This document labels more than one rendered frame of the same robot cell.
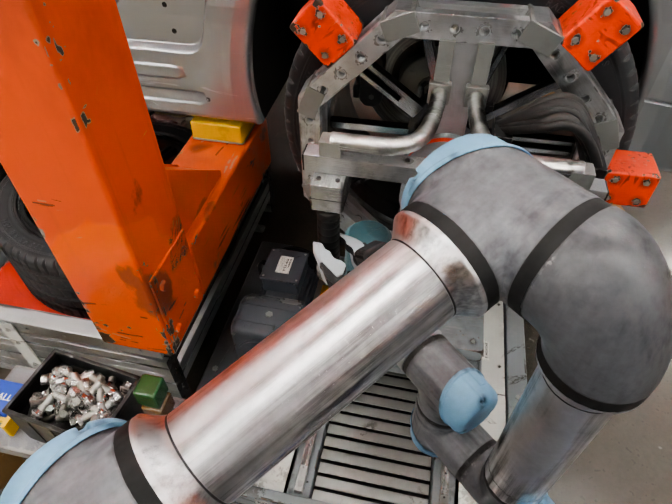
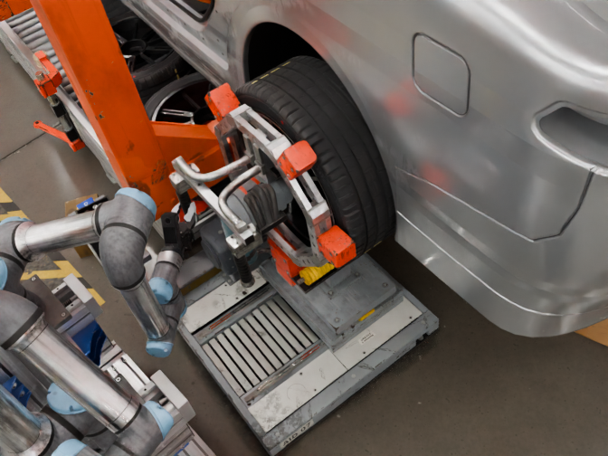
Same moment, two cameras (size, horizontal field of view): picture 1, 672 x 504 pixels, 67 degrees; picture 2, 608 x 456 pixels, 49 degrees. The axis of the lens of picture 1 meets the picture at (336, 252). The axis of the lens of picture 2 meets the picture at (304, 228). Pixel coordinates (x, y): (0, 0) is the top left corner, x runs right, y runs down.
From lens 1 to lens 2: 1.67 m
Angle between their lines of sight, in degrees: 33
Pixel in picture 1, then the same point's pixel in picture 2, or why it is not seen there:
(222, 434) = (33, 233)
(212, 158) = not seen: hidden behind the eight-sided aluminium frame
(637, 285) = (106, 248)
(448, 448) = not seen: hidden behind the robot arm
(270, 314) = (220, 232)
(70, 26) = (99, 85)
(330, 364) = (60, 232)
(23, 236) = not seen: hidden behind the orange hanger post
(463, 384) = (155, 281)
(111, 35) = (123, 85)
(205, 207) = (197, 157)
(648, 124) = (403, 227)
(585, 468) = (361, 444)
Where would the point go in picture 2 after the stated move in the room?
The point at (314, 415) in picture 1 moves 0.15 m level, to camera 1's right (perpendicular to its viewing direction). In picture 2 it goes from (53, 242) to (85, 268)
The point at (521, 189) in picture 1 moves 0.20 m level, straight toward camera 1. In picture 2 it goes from (115, 211) to (39, 241)
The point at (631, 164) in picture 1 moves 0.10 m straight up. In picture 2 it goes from (333, 241) to (329, 218)
